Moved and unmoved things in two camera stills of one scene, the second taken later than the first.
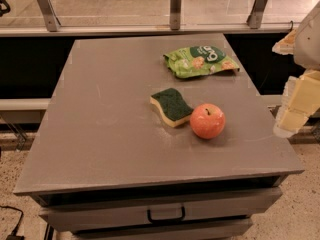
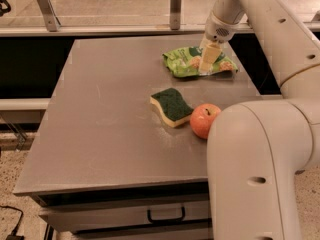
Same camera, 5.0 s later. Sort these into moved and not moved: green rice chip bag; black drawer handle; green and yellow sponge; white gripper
Moved: white gripper
Not moved: green rice chip bag; green and yellow sponge; black drawer handle
